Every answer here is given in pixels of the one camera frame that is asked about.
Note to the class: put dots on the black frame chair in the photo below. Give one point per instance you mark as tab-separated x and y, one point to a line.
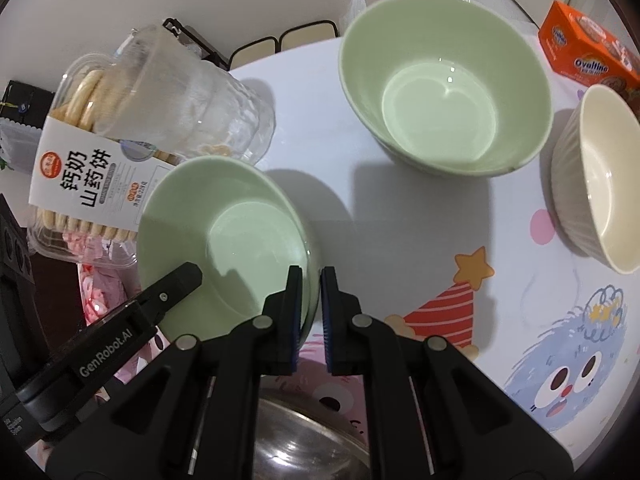
300	35

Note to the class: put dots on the white plastic bag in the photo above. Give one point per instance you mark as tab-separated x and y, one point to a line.
356	7

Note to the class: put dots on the clear biscuit tray pack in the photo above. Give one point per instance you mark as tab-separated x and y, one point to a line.
75	185

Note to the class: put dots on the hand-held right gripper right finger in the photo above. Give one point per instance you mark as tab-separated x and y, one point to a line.
327	310

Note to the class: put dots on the large steel bowl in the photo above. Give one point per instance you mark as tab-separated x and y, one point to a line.
310	440

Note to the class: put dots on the clear glass cup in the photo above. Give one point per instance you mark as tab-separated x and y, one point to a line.
170	90

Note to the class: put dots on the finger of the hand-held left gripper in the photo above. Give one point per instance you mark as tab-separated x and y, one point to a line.
172	290

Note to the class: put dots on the orange biscuit box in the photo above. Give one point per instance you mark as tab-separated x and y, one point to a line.
585	45

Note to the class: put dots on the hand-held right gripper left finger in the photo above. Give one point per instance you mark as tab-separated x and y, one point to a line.
295	310

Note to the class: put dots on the black bag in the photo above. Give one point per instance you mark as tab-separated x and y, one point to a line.
25	100

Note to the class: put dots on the green ceramic bowl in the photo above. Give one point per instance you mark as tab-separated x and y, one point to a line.
440	100
225	230

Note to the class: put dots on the printed tablecloth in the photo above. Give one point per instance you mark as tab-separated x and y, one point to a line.
400	220

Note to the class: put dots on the pink marshmallow bag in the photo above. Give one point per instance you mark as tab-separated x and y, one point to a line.
105	290

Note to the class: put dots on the cream ceramic bowl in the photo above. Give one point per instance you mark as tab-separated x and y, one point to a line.
610	175

